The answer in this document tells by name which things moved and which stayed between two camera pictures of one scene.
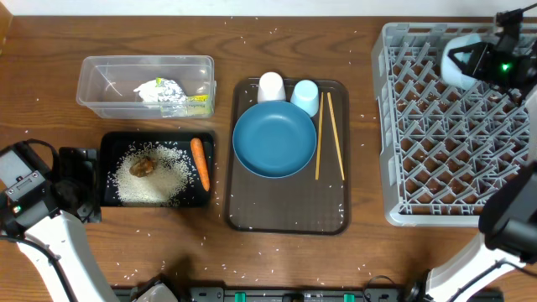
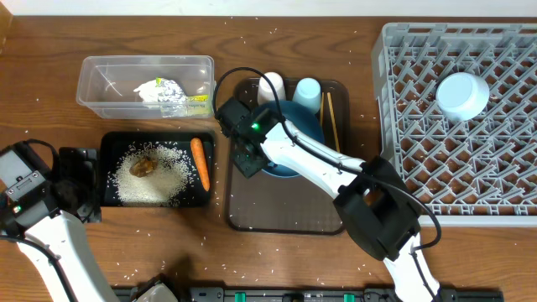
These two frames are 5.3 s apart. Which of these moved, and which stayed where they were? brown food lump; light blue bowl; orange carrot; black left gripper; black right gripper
Moved: light blue bowl; black right gripper
Stayed: brown food lump; black left gripper; orange carrot
